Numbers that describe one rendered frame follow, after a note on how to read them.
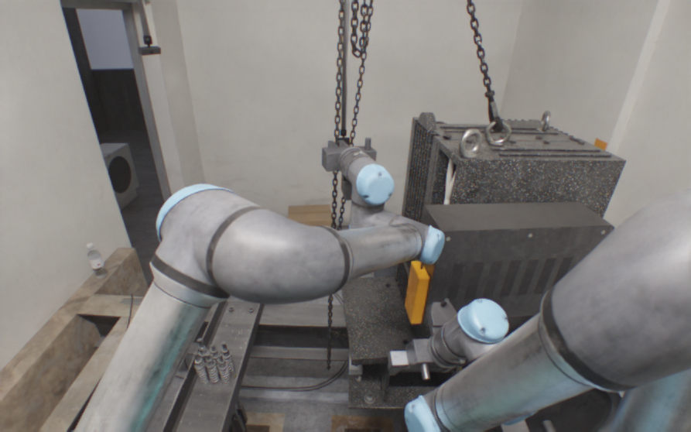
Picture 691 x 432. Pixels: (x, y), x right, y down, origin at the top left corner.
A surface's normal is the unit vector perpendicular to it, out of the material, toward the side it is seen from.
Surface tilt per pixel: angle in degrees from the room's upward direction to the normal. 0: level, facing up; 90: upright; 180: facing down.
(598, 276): 59
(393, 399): 0
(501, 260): 90
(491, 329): 24
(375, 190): 88
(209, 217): 31
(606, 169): 90
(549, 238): 90
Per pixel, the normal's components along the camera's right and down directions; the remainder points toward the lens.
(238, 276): -0.19, 0.30
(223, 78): -0.01, 0.49
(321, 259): 0.64, -0.18
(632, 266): -0.77, -0.49
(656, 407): -0.92, 0.18
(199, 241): -0.52, -0.11
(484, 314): 0.20, -0.60
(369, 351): 0.03, -0.87
